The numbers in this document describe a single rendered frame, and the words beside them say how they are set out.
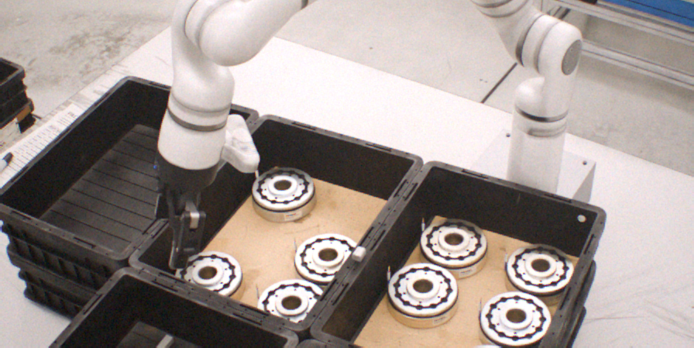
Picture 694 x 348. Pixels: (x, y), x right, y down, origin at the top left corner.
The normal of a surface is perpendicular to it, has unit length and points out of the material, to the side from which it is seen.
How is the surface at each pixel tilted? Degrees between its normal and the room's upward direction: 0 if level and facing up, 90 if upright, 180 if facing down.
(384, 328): 0
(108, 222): 0
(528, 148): 89
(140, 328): 0
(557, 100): 90
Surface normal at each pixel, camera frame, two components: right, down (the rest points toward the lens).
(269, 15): 0.81, 0.33
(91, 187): -0.04, -0.78
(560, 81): 0.55, 0.55
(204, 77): 0.25, -0.59
